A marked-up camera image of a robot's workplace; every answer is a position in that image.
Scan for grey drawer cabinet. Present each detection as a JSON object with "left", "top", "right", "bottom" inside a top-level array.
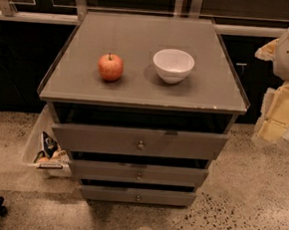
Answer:
[{"left": 39, "top": 13, "right": 248, "bottom": 194}]

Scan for white ceramic bowl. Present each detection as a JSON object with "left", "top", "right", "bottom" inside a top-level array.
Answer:
[{"left": 152, "top": 49, "right": 194, "bottom": 85}]

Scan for dark wall cabinets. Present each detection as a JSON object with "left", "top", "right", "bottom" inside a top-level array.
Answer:
[{"left": 0, "top": 21, "right": 282, "bottom": 124}]

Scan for translucent plastic bin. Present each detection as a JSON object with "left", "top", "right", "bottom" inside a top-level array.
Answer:
[{"left": 21, "top": 106, "right": 71, "bottom": 177}]

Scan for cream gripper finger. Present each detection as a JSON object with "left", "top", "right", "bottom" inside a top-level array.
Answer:
[
  {"left": 254, "top": 39, "right": 278, "bottom": 61},
  {"left": 254, "top": 86, "right": 289, "bottom": 142}
]

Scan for dark snack bag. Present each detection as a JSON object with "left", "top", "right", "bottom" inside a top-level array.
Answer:
[{"left": 41, "top": 132, "right": 58, "bottom": 158}]

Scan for grey middle drawer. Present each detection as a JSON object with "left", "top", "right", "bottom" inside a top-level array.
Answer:
[{"left": 69, "top": 159, "right": 209, "bottom": 187}]

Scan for red apple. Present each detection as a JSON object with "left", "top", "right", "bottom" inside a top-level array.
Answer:
[{"left": 98, "top": 53, "right": 124, "bottom": 82}]

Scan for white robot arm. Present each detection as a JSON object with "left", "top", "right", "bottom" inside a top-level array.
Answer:
[{"left": 255, "top": 28, "right": 289, "bottom": 143}]

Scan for grey bottom drawer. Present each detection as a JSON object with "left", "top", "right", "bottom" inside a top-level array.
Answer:
[{"left": 80, "top": 185, "right": 196, "bottom": 206}]

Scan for grey top drawer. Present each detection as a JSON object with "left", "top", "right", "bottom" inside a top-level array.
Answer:
[{"left": 53, "top": 123, "right": 227, "bottom": 160}]

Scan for grey drawer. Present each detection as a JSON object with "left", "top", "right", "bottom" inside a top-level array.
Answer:
[
  {"left": 53, "top": 123, "right": 227, "bottom": 160},
  {"left": 69, "top": 159, "right": 209, "bottom": 187},
  {"left": 80, "top": 185, "right": 196, "bottom": 206}
]

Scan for metal window frame rail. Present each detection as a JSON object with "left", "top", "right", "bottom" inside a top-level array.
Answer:
[{"left": 0, "top": 0, "right": 289, "bottom": 38}]

